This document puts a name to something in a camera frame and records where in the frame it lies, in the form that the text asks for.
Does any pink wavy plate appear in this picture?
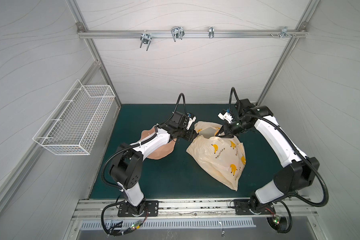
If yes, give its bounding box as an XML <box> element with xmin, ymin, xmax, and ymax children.
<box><xmin>140</xmin><ymin>127</ymin><xmax>177</xmax><ymax>160</ymax></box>

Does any white wire basket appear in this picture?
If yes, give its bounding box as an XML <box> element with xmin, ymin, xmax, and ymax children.
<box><xmin>33</xmin><ymin>80</ymin><xmax>115</xmax><ymax>156</ymax></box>

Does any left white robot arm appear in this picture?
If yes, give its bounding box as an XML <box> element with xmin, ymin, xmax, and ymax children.
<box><xmin>101</xmin><ymin>112</ymin><xmax>198</xmax><ymax>208</ymax></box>

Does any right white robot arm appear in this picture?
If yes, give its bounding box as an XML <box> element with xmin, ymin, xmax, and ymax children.
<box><xmin>216</xmin><ymin>99</ymin><xmax>329</xmax><ymax>213</ymax></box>

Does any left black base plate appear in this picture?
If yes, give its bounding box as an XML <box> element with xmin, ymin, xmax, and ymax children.
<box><xmin>118</xmin><ymin>200</ymin><xmax>159</xmax><ymax>217</ymax></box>

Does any right black cable bundle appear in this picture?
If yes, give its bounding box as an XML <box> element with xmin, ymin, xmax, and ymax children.
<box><xmin>265</xmin><ymin>200</ymin><xmax>293</xmax><ymax>234</ymax></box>

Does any left black cable bundle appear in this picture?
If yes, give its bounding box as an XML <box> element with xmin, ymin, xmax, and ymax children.
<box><xmin>100</xmin><ymin>200</ymin><xmax>149</xmax><ymax>237</ymax></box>

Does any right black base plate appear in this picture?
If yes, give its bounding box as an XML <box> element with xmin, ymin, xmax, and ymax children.
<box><xmin>233</xmin><ymin>198</ymin><xmax>276</xmax><ymax>216</ymax></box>

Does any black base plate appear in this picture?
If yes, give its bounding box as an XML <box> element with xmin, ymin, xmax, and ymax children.
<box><xmin>118</xmin><ymin>200</ymin><xmax>159</xmax><ymax>217</ymax></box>
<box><xmin>233</xmin><ymin>198</ymin><xmax>276</xmax><ymax>216</ymax></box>

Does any cream plastic banana bag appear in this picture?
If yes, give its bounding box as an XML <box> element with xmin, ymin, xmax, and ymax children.
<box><xmin>186</xmin><ymin>121</ymin><xmax>247</xmax><ymax>191</ymax></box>

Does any metal clamp hook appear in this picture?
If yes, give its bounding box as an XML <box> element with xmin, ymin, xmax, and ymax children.
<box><xmin>209</xmin><ymin>27</ymin><xmax>215</xmax><ymax>39</ymax></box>
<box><xmin>140</xmin><ymin>33</ymin><xmax>152</xmax><ymax>51</ymax></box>
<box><xmin>171</xmin><ymin>26</ymin><xmax>185</xmax><ymax>42</ymax></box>
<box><xmin>270</xmin><ymin>27</ymin><xmax>297</xmax><ymax>39</ymax></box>

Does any black cable bundle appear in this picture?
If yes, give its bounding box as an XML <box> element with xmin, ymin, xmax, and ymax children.
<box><xmin>265</xmin><ymin>200</ymin><xmax>293</xmax><ymax>234</ymax></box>
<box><xmin>100</xmin><ymin>200</ymin><xmax>149</xmax><ymax>237</ymax></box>

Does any aluminium top rail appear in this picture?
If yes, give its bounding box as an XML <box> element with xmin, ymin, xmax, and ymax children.
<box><xmin>78</xmin><ymin>29</ymin><xmax>309</xmax><ymax>39</ymax></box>

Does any white vent strip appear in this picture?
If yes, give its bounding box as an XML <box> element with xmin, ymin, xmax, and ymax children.
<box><xmin>80</xmin><ymin>217</ymin><xmax>256</xmax><ymax>231</ymax></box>

